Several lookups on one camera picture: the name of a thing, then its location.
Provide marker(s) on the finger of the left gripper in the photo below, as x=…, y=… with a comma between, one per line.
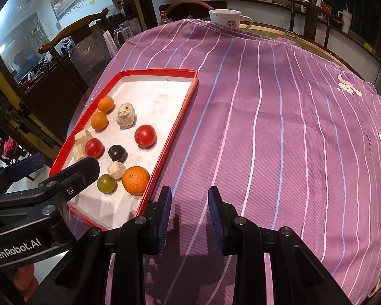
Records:
x=21, y=169
x=73, y=174

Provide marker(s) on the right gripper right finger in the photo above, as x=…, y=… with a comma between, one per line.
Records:
x=222, y=217

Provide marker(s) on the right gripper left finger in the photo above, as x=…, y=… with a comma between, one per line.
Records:
x=157, y=214

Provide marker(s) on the green grape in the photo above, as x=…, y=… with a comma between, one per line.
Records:
x=106, y=184

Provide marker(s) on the large orange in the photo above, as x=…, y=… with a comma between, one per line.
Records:
x=135, y=180

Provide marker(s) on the red tomato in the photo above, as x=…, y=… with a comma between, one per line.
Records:
x=145, y=136
x=94, y=148

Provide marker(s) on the beige foam cube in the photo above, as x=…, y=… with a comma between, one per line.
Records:
x=82, y=137

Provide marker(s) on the white foam ball piece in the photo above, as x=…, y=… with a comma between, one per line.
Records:
x=116, y=170

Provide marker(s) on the dark purple plum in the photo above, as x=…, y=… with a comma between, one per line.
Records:
x=117, y=153

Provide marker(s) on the small orange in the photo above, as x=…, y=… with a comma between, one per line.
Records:
x=106, y=104
x=99, y=121

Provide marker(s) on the large white foam lump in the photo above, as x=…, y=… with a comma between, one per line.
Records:
x=126, y=116

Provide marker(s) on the beige foam chunk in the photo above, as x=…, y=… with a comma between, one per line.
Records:
x=79, y=152

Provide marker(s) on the left hand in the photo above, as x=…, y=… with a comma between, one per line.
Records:
x=25, y=281

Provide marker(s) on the wooden chair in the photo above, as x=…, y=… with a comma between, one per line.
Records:
x=311, y=20
x=86, y=61

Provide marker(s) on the red rimmed white tray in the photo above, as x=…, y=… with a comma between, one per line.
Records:
x=160, y=98

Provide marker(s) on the purple striped tablecloth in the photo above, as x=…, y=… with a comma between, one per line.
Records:
x=288, y=138

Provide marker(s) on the clear glass pitcher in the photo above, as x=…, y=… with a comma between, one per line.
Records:
x=126, y=31

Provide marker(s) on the red capped glass bottle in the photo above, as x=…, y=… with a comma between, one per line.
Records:
x=164, y=18

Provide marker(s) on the white ceramic mug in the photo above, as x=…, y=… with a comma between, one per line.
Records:
x=229, y=18

